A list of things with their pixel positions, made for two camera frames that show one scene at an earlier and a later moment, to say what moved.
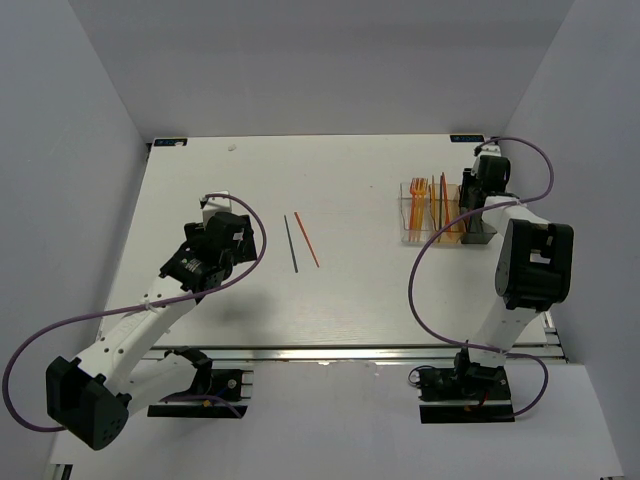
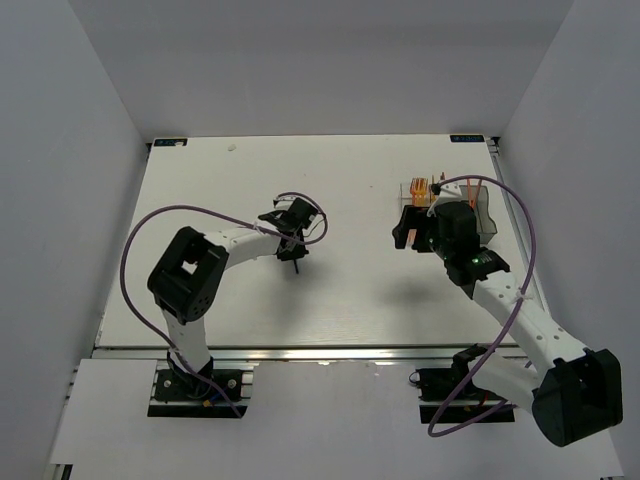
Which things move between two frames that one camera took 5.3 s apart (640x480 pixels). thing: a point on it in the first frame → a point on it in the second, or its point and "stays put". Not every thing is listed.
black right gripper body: x=469 y=185 → x=447 y=253
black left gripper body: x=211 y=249 → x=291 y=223
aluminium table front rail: x=378 y=355 stays put
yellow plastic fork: x=420 y=191 stays put
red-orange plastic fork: x=414 y=190 stays put
